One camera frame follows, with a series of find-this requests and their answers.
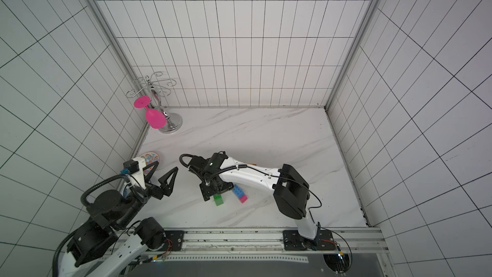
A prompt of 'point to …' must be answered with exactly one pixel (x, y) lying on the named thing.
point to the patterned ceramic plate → (150, 157)
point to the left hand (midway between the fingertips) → (167, 169)
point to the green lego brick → (218, 199)
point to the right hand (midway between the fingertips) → (214, 187)
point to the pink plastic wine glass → (155, 118)
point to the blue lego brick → (239, 192)
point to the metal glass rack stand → (173, 122)
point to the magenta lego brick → (243, 198)
